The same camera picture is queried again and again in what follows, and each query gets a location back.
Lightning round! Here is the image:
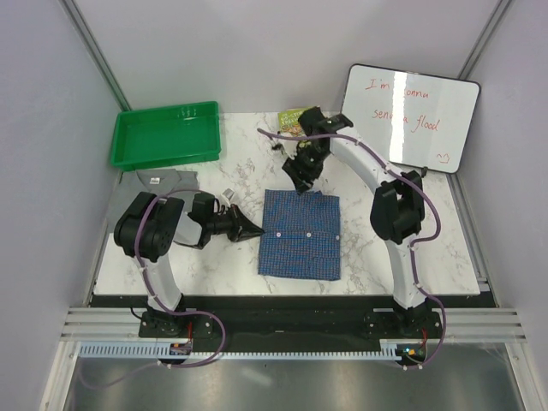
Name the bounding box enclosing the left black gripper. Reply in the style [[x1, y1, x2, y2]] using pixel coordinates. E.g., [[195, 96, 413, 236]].
[[207, 204, 264, 242]]

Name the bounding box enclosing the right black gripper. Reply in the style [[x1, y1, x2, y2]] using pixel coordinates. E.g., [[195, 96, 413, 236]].
[[281, 144, 328, 196]]

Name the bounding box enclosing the blue plaid long sleeve shirt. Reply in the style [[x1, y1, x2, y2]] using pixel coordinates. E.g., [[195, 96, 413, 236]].
[[258, 190, 342, 282]]

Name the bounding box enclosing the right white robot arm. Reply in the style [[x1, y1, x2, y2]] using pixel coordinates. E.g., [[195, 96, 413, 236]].
[[283, 107, 426, 337]]

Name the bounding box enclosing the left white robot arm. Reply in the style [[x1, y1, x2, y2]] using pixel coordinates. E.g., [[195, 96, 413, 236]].
[[114, 189, 265, 337]]

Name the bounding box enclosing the green treehouse book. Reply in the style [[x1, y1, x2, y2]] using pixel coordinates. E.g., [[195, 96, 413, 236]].
[[277, 107, 308, 137]]

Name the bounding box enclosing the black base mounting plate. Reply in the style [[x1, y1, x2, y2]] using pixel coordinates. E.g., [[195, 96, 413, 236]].
[[139, 295, 443, 354]]

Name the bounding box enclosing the folded grey shirt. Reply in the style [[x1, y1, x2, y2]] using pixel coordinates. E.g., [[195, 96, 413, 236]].
[[113, 169, 199, 206]]

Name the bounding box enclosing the white whiteboard with red writing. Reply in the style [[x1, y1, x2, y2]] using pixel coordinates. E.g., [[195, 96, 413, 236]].
[[342, 64, 481, 174]]

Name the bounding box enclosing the green plastic tray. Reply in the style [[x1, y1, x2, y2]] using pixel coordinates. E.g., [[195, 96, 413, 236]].
[[110, 101, 221, 171]]

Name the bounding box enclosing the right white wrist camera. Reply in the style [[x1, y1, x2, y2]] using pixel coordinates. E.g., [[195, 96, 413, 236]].
[[271, 142, 285, 152]]

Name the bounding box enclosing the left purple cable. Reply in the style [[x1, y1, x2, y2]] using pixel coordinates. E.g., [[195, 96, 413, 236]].
[[79, 188, 228, 389]]

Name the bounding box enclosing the purple cable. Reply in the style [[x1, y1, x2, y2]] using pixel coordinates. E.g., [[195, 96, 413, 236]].
[[256, 127, 446, 371], [79, 188, 228, 389]]

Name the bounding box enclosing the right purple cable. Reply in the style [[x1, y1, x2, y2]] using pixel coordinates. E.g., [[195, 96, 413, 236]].
[[256, 127, 446, 371]]

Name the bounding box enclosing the aluminium frame rail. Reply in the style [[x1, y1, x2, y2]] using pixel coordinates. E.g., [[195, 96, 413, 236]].
[[62, 308, 526, 343]]

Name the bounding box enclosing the left light blue cable duct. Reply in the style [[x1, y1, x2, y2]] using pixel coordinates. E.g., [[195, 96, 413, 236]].
[[79, 342, 193, 359]]

